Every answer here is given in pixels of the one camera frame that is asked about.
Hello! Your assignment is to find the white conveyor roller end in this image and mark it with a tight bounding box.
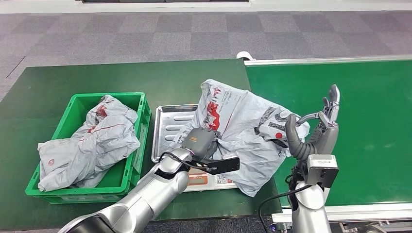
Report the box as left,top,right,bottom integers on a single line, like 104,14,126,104
236,51,257,61

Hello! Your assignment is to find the silver conveyor frame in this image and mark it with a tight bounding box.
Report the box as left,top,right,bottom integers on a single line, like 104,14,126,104
244,54,412,233

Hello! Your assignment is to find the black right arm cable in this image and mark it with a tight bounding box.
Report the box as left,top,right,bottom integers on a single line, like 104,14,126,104
258,184,313,233

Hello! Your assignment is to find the green plastic crate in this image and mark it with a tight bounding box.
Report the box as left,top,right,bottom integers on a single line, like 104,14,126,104
25,92,153,205

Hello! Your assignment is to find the dark left arm cable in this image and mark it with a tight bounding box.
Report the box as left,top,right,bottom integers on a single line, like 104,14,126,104
157,151,211,172

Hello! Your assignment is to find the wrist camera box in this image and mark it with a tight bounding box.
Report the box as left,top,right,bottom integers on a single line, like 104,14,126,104
187,156,241,176
305,154,340,189

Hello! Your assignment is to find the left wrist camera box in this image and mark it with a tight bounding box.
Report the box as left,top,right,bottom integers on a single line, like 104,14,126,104
187,156,241,176

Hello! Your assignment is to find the grey mailer bag round logo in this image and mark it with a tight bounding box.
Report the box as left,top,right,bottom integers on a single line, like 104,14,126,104
37,137,97,193

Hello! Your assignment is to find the green conveyor belt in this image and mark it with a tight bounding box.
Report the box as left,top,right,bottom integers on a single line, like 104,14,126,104
246,60,412,207

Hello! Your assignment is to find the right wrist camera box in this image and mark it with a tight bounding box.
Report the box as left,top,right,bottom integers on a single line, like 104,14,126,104
305,154,340,189

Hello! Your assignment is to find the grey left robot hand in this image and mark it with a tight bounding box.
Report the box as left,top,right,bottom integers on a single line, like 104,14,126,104
181,127,223,162

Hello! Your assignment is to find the grey mailer bag red stripe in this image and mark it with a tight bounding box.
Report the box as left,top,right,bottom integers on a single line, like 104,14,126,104
77,94,141,189

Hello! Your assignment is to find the steel scale tray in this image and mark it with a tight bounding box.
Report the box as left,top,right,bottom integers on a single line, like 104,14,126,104
151,104,207,164

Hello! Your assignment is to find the grey mailer package red lettering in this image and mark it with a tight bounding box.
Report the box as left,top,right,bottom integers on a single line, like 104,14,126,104
170,79,311,198

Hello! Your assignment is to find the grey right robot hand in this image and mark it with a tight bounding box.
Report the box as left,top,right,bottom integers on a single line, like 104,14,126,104
285,84,341,162

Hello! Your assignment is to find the white electronic scale body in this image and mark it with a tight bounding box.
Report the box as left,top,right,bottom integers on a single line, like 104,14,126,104
183,167,240,193

